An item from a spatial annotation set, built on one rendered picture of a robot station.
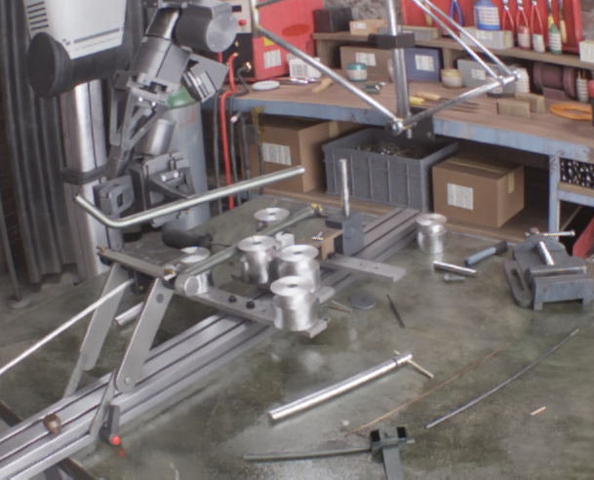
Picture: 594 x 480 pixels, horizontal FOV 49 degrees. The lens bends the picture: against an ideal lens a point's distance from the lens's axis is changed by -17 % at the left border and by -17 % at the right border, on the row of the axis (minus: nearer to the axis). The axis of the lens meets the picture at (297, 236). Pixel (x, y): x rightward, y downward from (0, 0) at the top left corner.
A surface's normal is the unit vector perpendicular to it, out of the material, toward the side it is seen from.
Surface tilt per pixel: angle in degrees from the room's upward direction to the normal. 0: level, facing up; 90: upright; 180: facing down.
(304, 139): 90
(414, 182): 90
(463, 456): 0
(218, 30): 100
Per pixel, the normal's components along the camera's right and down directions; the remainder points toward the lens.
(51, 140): 0.01, 0.36
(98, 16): 0.76, 0.18
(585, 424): -0.08, -0.93
